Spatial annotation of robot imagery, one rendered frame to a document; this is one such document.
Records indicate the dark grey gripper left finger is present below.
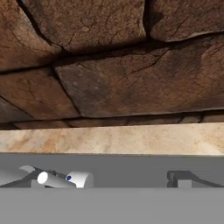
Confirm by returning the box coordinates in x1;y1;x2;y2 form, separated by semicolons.
0;167;68;189

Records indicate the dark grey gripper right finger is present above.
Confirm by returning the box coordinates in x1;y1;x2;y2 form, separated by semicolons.
166;170;224;189

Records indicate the white faucet handle lever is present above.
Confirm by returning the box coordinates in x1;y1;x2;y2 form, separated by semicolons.
37;171;77;189

